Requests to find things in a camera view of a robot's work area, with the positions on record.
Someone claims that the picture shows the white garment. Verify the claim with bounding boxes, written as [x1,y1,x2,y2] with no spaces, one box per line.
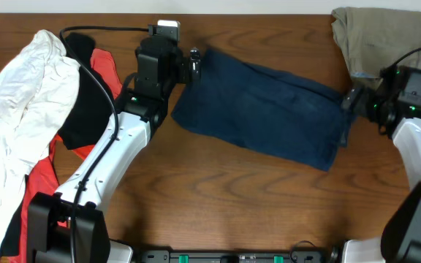
[0,30,80,246]

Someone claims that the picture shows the navy blue shorts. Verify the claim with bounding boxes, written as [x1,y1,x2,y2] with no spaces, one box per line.
[172,49,354,171]

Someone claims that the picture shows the black shorts with white stripe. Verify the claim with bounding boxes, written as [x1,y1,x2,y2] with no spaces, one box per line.
[0,70,113,262]

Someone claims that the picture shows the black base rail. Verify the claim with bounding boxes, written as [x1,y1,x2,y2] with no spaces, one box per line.
[132,248,338,263]

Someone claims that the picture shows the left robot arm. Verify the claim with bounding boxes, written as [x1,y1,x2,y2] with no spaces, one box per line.
[26,47,201,263]

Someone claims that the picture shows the khaki folded shorts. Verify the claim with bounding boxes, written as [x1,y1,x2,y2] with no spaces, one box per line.
[332,7,421,89]

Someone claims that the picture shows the red shorts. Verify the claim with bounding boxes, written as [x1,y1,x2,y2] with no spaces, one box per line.
[0,48,122,262]

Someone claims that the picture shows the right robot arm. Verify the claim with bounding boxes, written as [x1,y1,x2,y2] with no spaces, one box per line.
[339,83,421,263]

